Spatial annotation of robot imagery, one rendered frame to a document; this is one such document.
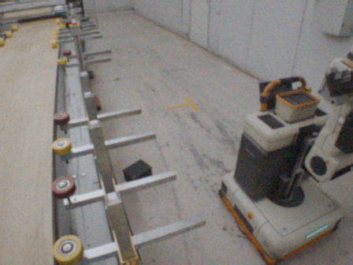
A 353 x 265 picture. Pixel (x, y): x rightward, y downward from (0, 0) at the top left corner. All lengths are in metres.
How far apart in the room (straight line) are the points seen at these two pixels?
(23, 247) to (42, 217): 0.11
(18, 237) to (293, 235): 1.35
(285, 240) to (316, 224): 0.25
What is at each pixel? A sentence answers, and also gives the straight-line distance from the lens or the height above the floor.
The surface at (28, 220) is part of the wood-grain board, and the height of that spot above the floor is 0.90.
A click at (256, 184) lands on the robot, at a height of 0.44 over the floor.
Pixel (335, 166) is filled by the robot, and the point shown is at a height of 0.79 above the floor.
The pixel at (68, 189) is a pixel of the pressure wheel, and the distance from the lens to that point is 0.88.
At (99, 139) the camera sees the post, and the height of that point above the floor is 1.09.
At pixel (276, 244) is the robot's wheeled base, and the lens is 1.53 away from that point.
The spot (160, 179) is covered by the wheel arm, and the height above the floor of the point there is 0.82.
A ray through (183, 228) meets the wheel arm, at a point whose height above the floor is 0.84.
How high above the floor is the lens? 1.51
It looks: 35 degrees down
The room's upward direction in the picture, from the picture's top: straight up
